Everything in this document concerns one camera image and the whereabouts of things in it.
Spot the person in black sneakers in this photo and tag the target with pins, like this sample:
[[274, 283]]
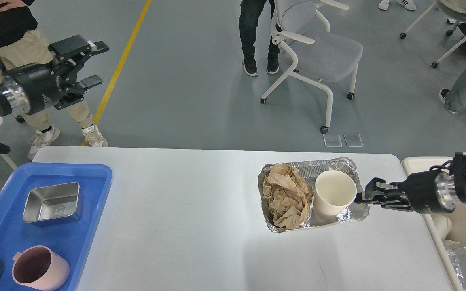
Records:
[[248, 23]]

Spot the grey white office chair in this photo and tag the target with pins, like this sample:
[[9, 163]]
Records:
[[314, 54]]

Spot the pink ribbed mug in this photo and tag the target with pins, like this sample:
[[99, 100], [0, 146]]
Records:
[[40, 268]]

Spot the white paper cup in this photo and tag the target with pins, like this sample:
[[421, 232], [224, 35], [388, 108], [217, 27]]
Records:
[[335, 191]]

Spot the aluminium foil tray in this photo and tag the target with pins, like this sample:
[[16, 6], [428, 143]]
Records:
[[309, 171]]

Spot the blue plastic tray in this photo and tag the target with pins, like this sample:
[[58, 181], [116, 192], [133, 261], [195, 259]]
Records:
[[71, 239]]

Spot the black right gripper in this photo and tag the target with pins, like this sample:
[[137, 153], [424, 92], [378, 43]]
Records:
[[428, 192]]

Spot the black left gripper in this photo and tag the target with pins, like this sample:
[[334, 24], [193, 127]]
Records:
[[34, 87]]

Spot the brown paper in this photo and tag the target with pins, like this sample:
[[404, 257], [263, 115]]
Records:
[[290, 197]]

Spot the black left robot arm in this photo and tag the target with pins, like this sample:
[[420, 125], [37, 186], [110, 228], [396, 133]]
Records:
[[35, 87]]

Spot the stainless steel rectangular tray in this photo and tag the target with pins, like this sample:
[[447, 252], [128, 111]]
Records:
[[55, 204]]

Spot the person in khaki trousers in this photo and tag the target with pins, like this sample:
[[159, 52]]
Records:
[[22, 42]]

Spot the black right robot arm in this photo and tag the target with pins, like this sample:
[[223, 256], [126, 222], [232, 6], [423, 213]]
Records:
[[456, 167]]

